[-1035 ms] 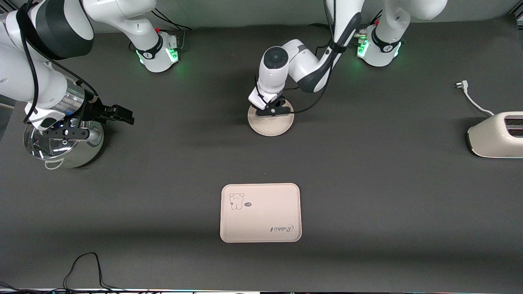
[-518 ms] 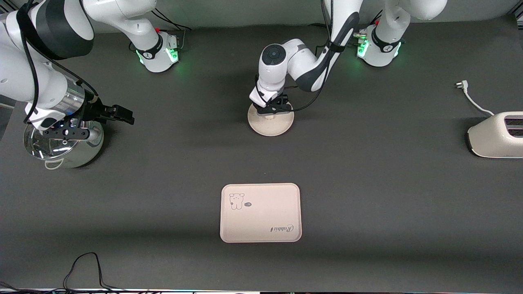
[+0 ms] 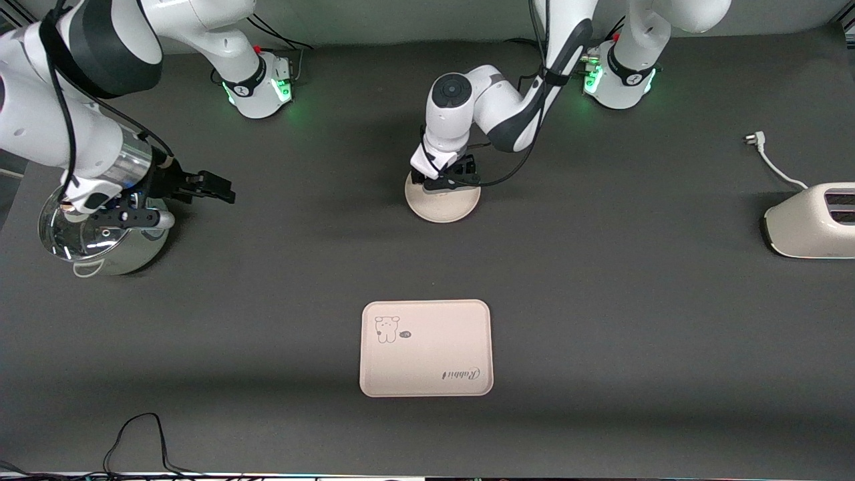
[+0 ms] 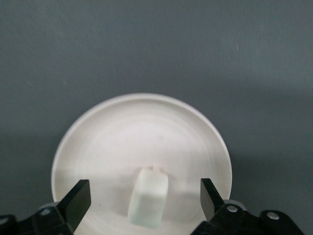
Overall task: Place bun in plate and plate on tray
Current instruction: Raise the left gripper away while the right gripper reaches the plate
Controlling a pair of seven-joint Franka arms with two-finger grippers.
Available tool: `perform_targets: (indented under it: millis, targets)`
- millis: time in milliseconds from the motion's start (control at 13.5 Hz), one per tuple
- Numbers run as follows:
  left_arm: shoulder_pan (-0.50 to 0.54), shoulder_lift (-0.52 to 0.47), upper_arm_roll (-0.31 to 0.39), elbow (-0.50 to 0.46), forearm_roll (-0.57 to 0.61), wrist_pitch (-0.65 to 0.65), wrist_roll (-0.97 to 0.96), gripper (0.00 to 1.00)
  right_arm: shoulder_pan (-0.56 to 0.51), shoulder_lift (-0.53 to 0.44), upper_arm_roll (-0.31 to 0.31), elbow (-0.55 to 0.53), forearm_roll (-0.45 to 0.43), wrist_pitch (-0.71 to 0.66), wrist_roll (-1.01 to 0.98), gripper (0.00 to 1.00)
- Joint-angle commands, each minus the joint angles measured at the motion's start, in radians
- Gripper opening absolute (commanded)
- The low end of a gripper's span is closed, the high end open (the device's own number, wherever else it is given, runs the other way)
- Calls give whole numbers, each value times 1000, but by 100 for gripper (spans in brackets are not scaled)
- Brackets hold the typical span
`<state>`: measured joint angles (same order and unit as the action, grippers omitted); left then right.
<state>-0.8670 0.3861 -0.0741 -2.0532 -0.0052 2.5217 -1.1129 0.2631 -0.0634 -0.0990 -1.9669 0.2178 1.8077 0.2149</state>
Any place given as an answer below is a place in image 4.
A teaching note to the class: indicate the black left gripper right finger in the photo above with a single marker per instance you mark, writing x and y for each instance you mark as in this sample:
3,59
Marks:
210,200

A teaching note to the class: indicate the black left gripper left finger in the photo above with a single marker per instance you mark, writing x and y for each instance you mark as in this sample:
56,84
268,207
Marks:
75,203

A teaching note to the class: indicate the white rectangular steamed bun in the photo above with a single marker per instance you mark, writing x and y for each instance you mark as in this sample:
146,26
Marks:
149,198

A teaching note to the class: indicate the white round plate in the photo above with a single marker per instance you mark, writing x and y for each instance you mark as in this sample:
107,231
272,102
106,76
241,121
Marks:
137,137

